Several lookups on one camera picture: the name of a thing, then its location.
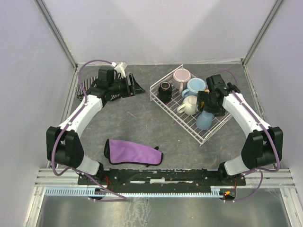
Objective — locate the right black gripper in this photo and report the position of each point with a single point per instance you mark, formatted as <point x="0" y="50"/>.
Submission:
<point x="202" y="100"/>

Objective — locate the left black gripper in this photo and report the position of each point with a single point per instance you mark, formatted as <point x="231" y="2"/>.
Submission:
<point x="129" y="85"/>

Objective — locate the small blue tumbler cup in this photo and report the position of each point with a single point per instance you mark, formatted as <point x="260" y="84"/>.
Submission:
<point x="204" y="120"/>

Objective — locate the white speckled mug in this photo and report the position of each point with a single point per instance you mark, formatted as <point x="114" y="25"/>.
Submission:
<point x="188" y="106"/>

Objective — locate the light blue mug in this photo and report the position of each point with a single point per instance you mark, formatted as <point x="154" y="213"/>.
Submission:
<point x="194" y="85"/>

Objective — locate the black cup white interior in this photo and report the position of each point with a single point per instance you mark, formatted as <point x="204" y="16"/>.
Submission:
<point x="165" y="92"/>

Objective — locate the white wire dish rack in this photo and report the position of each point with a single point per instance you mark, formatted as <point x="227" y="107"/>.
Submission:
<point x="187" y="122"/>

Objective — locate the pink mug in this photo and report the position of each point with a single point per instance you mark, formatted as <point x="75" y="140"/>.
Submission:
<point x="180" y="79"/>

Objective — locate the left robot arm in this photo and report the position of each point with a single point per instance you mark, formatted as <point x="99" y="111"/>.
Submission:
<point x="63" y="142"/>

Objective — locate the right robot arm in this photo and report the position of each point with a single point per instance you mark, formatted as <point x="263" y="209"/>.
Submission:
<point x="262" y="150"/>

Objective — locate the striped cloth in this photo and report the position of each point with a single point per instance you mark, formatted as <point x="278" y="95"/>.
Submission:
<point x="88" y="83"/>

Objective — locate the purple cloth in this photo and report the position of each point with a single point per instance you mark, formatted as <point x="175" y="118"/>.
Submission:
<point x="126" y="152"/>

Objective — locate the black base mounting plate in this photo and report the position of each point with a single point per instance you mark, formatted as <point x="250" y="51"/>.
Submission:
<point x="167" y="180"/>

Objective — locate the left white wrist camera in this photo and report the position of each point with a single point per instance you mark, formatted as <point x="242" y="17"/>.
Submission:
<point x="120" y="69"/>

